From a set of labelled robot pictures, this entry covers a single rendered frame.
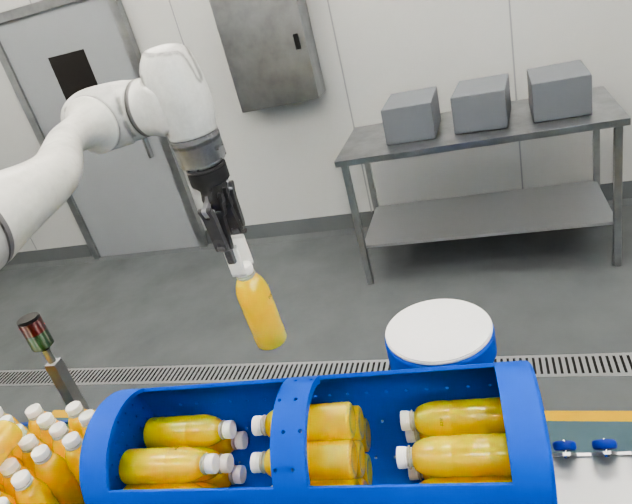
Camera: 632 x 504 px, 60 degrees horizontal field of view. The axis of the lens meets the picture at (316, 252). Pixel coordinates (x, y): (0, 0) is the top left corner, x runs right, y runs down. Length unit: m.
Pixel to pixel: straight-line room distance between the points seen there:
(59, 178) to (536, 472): 0.81
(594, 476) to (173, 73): 1.09
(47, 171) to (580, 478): 1.09
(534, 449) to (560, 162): 3.46
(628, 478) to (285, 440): 0.67
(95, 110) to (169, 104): 0.13
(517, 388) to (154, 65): 0.80
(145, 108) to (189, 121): 0.08
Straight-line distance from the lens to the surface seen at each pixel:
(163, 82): 0.97
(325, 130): 4.29
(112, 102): 1.03
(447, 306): 1.57
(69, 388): 1.86
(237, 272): 1.11
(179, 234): 5.11
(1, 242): 0.64
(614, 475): 1.30
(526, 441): 0.98
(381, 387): 1.21
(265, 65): 4.06
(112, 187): 5.23
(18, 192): 0.67
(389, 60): 4.09
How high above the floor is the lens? 1.92
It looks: 26 degrees down
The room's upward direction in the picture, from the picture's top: 15 degrees counter-clockwise
